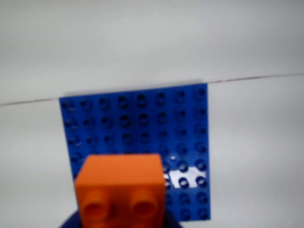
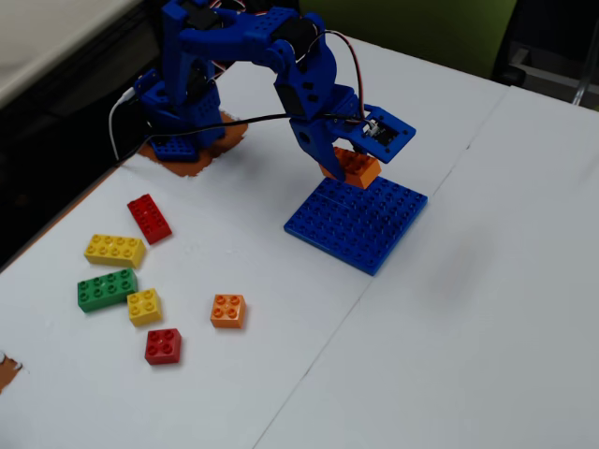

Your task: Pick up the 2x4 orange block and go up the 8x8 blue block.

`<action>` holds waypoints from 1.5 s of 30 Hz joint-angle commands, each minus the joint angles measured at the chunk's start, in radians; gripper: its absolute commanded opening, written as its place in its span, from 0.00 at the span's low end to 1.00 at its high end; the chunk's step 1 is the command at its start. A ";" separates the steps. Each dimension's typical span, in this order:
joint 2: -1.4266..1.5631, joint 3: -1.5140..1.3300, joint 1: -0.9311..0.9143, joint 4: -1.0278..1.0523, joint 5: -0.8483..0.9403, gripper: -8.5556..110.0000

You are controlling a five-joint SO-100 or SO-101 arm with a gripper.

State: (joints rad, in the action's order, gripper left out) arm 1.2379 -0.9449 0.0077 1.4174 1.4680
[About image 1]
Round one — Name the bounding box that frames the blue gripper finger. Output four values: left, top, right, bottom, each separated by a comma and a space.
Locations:
57, 209, 83, 228
163, 208, 184, 228

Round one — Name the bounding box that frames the orange 2x4 brick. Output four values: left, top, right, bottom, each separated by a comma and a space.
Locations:
75, 153, 166, 228

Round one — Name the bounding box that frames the blue 8x8 base plate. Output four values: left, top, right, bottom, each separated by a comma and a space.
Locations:
58, 83, 212, 223

